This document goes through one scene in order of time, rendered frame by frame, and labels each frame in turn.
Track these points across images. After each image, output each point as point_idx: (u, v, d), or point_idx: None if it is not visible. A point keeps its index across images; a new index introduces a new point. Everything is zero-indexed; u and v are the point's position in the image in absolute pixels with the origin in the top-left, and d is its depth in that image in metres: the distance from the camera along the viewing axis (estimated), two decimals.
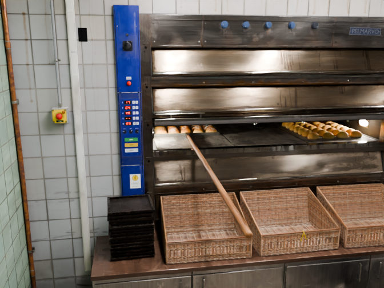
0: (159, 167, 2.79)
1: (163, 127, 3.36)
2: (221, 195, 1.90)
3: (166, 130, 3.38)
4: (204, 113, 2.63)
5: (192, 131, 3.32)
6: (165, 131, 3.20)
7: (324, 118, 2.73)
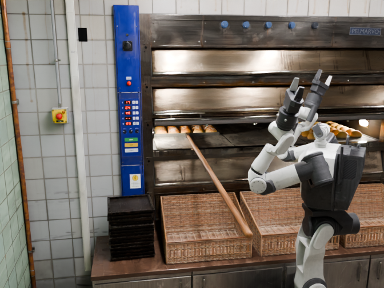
0: (159, 167, 2.79)
1: (163, 127, 3.36)
2: (221, 195, 1.90)
3: (166, 130, 3.38)
4: (204, 113, 2.63)
5: (192, 131, 3.32)
6: (165, 131, 3.20)
7: (324, 118, 2.73)
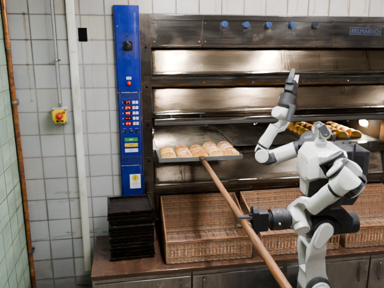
0: (159, 167, 2.79)
1: (171, 148, 2.65)
2: (276, 280, 1.19)
3: (174, 151, 2.67)
4: (204, 113, 2.63)
5: (207, 153, 2.61)
6: (174, 154, 2.50)
7: (324, 118, 2.73)
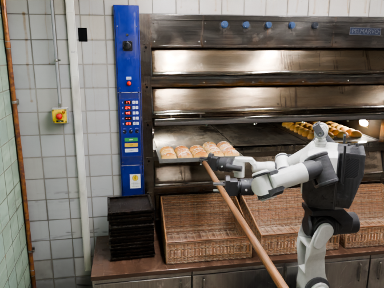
0: (159, 167, 2.79)
1: (171, 148, 2.65)
2: (277, 286, 1.20)
3: (174, 151, 2.67)
4: (204, 113, 2.63)
5: (207, 154, 2.61)
6: (174, 155, 2.50)
7: (324, 118, 2.73)
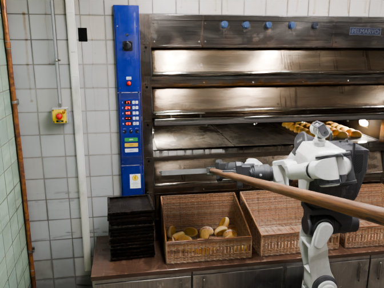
0: (159, 167, 2.79)
1: None
2: (310, 199, 0.90)
3: (182, 247, 2.52)
4: (204, 113, 2.63)
5: (200, 232, 2.77)
6: (176, 239, 2.66)
7: (324, 118, 2.73)
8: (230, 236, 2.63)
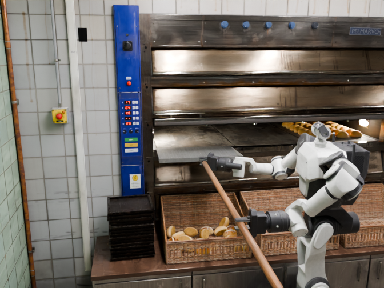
0: (159, 167, 2.79)
1: None
2: (271, 285, 1.19)
3: (182, 247, 2.52)
4: (204, 113, 2.63)
5: (200, 232, 2.77)
6: (176, 239, 2.66)
7: (324, 118, 2.73)
8: (230, 236, 2.63)
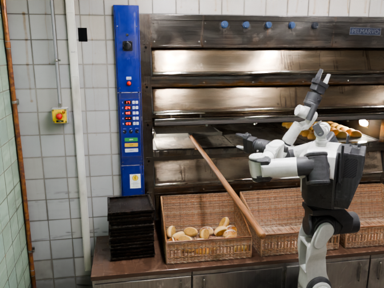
0: (159, 167, 2.79)
1: None
2: (230, 195, 1.89)
3: (182, 247, 2.52)
4: (204, 113, 2.63)
5: (200, 232, 2.77)
6: (176, 239, 2.66)
7: (324, 118, 2.73)
8: (230, 236, 2.63)
